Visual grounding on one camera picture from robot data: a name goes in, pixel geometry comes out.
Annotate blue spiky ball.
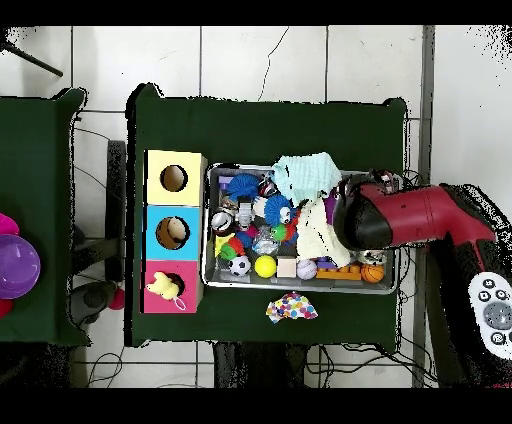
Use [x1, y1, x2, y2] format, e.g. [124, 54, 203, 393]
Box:
[226, 172, 262, 204]

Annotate yellow plush toy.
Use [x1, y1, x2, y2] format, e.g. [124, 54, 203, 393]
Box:
[145, 270, 188, 312]

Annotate wooden box with three holes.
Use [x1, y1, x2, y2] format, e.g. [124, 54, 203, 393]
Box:
[142, 149, 209, 314]

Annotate dark green table cloth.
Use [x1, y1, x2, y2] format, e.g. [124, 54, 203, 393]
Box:
[124, 82, 409, 348]

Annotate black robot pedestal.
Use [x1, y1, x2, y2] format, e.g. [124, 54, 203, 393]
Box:
[213, 342, 309, 388]

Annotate plain yellow ball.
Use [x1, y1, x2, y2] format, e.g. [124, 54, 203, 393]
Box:
[254, 254, 278, 279]

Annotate pink bowl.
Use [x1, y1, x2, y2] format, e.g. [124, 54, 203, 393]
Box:
[0, 212, 20, 237]

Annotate black tripod leg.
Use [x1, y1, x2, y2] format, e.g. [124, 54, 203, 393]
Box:
[0, 37, 64, 78]

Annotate blue spiky toy with eyes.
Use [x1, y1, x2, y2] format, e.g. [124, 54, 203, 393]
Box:
[263, 193, 297, 226]

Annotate white baseball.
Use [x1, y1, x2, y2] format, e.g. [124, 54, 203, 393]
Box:
[296, 259, 319, 281]

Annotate small red ball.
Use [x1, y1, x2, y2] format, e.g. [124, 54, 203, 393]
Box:
[106, 287, 126, 312]

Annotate colourful polka dot cloth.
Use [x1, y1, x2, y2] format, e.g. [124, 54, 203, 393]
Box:
[265, 290, 320, 324]

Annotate shallow wire mesh bin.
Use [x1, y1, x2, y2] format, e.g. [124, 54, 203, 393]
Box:
[201, 162, 403, 296]

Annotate mint green knitted cloth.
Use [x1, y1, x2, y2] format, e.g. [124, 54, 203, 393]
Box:
[271, 151, 343, 207]

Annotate plain wooden block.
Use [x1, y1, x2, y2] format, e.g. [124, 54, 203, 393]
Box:
[276, 257, 298, 279]

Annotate purple bowl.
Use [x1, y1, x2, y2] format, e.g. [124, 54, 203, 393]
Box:
[0, 233, 42, 300]

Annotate small orange basketball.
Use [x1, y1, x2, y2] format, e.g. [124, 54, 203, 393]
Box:
[360, 262, 386, 284]

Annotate cream knitted cloth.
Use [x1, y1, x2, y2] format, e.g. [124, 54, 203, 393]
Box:
[295, 197, 353, 268]

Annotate side table with green cloth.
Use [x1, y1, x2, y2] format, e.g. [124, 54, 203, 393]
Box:
[0, 87, 92, 347]

